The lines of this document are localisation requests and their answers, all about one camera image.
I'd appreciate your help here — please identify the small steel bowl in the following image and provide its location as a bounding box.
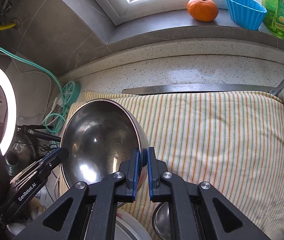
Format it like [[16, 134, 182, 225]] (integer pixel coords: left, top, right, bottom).
[[152, 202, 171, 240]]

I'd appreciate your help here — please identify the floral white deep plate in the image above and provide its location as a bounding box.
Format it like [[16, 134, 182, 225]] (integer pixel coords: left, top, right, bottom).
[[115, 209, 152, 240]]

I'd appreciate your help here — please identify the large steel bowl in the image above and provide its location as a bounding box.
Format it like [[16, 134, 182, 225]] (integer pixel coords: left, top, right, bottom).
[[61, 99, 149, 188]]

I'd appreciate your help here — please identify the gloved left hand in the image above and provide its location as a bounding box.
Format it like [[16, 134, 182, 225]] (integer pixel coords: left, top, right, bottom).
[[6, 197, 45, 236]]

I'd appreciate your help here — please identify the glass pot lid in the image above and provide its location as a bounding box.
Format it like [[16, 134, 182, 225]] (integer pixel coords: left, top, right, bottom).
[[4, 132, 36, 178]]

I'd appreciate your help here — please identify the black tripod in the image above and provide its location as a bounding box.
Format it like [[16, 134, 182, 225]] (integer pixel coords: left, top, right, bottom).
[[16, 125, 61, 142]]

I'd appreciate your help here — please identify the white plug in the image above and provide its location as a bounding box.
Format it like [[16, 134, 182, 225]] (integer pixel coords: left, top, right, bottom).
[[51, 95, 63, 112]]

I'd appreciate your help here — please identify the teal power strip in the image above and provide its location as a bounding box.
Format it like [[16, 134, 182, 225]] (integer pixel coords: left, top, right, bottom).
[[62, 81, 80, 108]]

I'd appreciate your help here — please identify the striped yellow cloth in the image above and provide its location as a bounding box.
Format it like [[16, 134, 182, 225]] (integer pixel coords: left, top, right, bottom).
[[68, 92, 284, 239]]

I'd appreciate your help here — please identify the orange tangerine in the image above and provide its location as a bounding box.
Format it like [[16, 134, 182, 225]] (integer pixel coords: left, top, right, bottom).
[[186, 0, 218, 22]]

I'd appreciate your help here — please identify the blue fluted cup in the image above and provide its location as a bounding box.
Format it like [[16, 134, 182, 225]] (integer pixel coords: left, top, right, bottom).
[[226, 0, 267, 31]]

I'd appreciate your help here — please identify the green dish soap bottle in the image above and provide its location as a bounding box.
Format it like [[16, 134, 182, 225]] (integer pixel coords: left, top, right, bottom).
[[262, 0, 284, 38]]

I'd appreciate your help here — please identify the black cable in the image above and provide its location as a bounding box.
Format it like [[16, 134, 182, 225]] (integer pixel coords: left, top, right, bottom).
[[17, 139, 63, 196]]

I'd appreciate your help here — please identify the teal power cable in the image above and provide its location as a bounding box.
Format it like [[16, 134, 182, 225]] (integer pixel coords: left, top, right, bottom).
[[0, 27, 69, 133]]

